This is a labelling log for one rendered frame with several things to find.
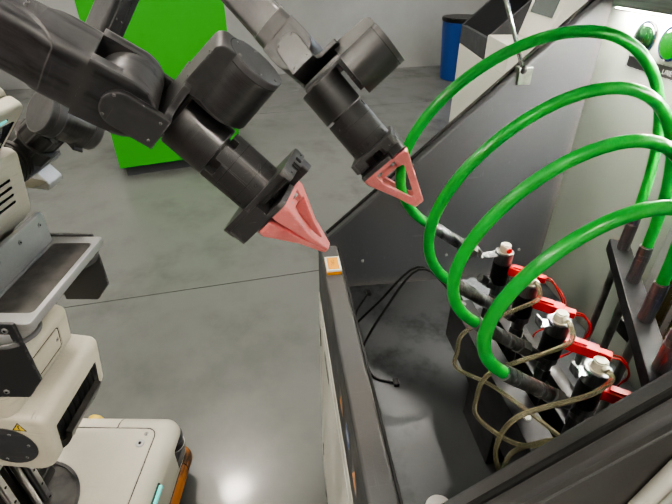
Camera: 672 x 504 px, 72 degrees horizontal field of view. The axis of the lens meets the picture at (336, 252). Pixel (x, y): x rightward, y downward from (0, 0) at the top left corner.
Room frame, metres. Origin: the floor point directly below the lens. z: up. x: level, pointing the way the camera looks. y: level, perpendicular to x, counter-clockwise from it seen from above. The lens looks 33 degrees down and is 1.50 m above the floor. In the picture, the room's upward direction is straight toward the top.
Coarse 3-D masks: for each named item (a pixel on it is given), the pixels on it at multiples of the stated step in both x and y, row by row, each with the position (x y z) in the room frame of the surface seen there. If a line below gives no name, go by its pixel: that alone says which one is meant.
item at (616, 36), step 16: (544, 32) 0.59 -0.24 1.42; (560, 32) 0.59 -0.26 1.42; (576, 32) 0.60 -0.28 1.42; (592, 32) 0.60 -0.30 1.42; (608, 32) 0.60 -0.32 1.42; (624, 32) 0.61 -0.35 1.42; (512, 48) 0.59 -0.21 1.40; (528, 48) 0.59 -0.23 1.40; (624, 48) 0.61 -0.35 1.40; (640, 48) 0.61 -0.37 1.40; (480, 64) 0.58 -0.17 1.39; (496, 64) 0.59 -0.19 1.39; (640, 64) 0.62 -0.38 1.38; (464, 80) 0.58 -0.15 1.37; (656, 80) 0.61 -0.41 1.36; (448, 96) 0.58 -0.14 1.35; (432, 112) 0.57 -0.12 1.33; (416, 128) 0.57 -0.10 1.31; (656, 128) 0.62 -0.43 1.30; (656, 160) 0.62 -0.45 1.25; (400, 176) 0.57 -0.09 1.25; (640, 192) 0.62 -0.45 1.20; (416, 208) 0.58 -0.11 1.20
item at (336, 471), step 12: (324, 324) 0.80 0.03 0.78; (324, 336) 0.79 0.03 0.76; (324, 348) 0.79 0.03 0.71; (324, 360) 0.80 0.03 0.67; (324, 372) 0.80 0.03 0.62; (324, 384) 0.81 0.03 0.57; (324, 396) 0.82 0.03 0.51; (324, 408) 0.82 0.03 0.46; (336, 408) 0.58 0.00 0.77; (324, 420) 0.83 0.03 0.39; (336, 420) 0.57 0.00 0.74; (324, 432) 0.84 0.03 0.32; (336, 432) 0.57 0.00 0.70; (324, 444) 0.85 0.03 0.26; (336, 444) 0.57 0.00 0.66; (324, 456) 0.86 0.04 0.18; (336, 456) 0.57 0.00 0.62; (336, 468) 0.57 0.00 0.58; (336, 480) 0.57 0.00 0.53; (348, 480) 0.43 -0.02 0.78; (336, 492) 0.57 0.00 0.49; (348, 492) 0.42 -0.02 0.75
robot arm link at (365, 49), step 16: (352, 32) 0.63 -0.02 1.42; (368, 32) 0.61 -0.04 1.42; (288, 48) 0.63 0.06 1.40; (304, 48) 0.62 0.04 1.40; (336, 48) 0.63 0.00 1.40; (352, 48) 0.61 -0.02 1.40; (368, 48) 0.59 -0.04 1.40; (384, 48) 0.59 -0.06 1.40; (288, 64) 0.62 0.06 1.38; (304, 64) 0.61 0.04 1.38; (320, 64) 0.63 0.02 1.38; (352, 64) 0.59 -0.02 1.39; (368, 64) 0.59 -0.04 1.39; (384, 64) 0.59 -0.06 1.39; (304, 80) 0.62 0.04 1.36; (368, 80) 0.59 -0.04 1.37
